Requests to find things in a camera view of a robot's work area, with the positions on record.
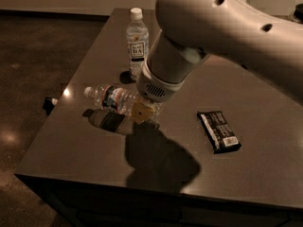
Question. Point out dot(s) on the clear water bottle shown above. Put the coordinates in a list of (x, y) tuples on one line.
[(116, 99)]

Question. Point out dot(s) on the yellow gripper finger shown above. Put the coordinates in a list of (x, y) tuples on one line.
[(142, 110)]

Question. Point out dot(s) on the black snack bar wrapper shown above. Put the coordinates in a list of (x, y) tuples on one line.
[(218, 131)]

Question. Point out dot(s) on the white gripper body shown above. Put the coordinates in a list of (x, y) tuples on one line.
[(155, 88)]

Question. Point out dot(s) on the black table side knob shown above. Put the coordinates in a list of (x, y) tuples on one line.
[(49, 104)]

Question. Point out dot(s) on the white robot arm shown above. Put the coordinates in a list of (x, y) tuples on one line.
[(193, 30)]

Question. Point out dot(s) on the upright blue-tinted plastic bottle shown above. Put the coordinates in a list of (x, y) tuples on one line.
[(137, 35)]

